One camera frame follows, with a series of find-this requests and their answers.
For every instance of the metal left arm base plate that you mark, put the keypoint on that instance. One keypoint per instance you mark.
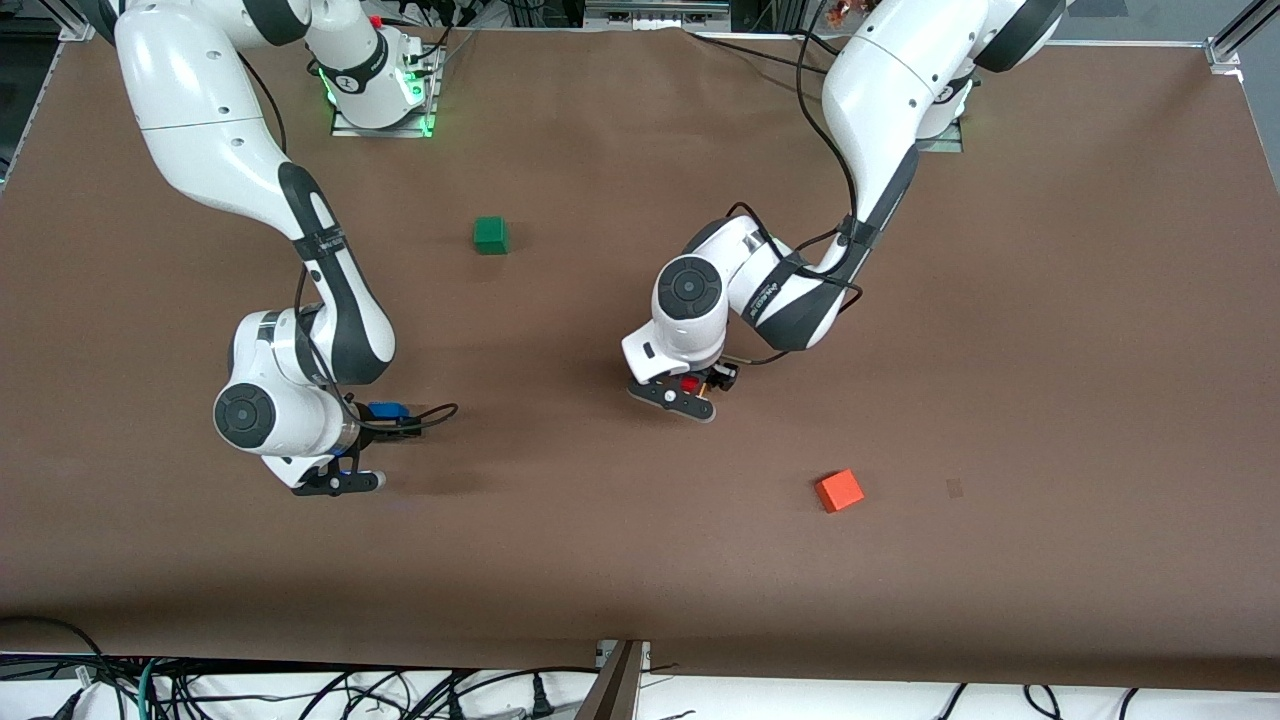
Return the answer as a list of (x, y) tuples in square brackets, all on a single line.
[(950, 145)]

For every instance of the aluminium frame profile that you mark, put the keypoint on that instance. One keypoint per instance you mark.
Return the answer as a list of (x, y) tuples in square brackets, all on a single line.
[(1235, 40), (78, 20)]

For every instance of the blue cube block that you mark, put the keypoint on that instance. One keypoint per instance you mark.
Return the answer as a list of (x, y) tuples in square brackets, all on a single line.
[(388, 409)]

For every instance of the silver metal bracket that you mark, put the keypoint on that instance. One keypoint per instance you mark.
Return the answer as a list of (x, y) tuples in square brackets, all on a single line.
[(642, 655)]

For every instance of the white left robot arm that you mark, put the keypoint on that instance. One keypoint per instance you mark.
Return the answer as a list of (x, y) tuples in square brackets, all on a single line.
[(880, 90)]

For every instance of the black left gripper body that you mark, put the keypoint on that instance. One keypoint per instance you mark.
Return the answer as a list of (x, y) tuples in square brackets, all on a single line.
[(722, 377)]

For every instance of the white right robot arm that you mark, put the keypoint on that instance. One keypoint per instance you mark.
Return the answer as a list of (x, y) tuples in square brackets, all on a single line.
[(200, 130)]

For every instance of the dark brown beam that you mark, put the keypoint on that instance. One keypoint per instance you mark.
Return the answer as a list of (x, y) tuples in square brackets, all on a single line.
[(610, 690)]

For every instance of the orange cube block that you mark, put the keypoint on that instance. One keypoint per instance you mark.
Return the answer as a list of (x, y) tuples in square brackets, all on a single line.
[(840, 491)]

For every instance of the brown table cover sheet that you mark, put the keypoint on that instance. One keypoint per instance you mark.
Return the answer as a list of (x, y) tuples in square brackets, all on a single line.
[(1050, 350)]

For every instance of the grey metal rail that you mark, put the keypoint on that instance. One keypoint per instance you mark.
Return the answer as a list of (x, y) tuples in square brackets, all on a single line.
[(655, 10)]

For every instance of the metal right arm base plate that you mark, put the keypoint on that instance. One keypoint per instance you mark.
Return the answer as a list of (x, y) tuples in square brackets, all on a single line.
[(350, 128)]

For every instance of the green cube block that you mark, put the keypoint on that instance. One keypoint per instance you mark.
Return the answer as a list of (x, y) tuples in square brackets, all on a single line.
[(490, 236)]

